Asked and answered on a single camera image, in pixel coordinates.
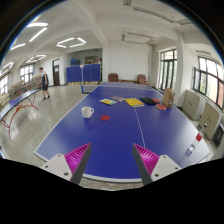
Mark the white ceramic mug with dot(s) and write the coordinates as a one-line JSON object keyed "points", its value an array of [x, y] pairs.
{"points": [[87, 112]]}

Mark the left blue ping pong table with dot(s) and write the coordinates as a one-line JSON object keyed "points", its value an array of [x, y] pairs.
{"points": [[24, 101]]}

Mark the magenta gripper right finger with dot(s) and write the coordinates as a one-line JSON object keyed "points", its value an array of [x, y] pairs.
{"points": [[151, 166]]}

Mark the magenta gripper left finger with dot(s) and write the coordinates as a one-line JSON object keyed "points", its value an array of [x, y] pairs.
{"points": [[70, 166]]}

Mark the brown armchair right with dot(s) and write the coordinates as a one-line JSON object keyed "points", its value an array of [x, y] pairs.
{"points": [[142, 79]]}

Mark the beige cabinet near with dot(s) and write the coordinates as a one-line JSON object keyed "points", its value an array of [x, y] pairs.
{"points": [[211, 117]]}

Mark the clear plastic water bottle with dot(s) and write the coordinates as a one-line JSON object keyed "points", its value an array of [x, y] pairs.
{"points": [[197, 139]]}

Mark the brown armchair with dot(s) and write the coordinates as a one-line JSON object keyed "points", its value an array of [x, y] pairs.
{"points": [[142, 79], [113, 77]]}

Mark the yellow book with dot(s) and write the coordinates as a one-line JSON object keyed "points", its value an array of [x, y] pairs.
{"points": [[134, 102]]}

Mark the red ping pong paddle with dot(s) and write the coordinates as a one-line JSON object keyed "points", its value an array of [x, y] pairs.
{"points": [[161, 107]]}

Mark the person in dark shirt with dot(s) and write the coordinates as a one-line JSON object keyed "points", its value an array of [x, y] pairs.
{"points": [[45, 83]]}

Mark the grey pamphlet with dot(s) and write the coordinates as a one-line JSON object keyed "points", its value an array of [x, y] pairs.
{"points": [[116, 98]]}

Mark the dark wooden door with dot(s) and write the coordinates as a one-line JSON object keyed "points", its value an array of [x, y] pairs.
{"points": [[55, 70]]}

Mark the blue partition screens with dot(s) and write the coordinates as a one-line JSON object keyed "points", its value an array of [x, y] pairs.
{"points": [[87, 72]]}

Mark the black paddle case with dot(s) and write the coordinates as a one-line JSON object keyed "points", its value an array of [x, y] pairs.
{"points": [[148, 101]]}

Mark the beige cabinet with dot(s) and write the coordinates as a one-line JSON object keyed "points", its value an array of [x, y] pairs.
{"points": [[211, 117], [191, 106]]}

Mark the brown paper bag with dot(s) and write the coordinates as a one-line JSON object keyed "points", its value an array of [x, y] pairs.
{"points": [[168, 97]]}

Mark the brown armchair left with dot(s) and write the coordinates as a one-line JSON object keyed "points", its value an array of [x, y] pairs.
{"points": [[113, 77]]}

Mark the beige cabinet far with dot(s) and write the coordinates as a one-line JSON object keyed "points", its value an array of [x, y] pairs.
{"points": [[191, 106]]}

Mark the blue ping pong table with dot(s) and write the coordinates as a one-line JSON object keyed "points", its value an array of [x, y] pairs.
{"points": [[24, 101], [166, 132]]}

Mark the red round coaster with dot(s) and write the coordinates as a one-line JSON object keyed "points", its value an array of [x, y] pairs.
{"points": [[105, 117]]}

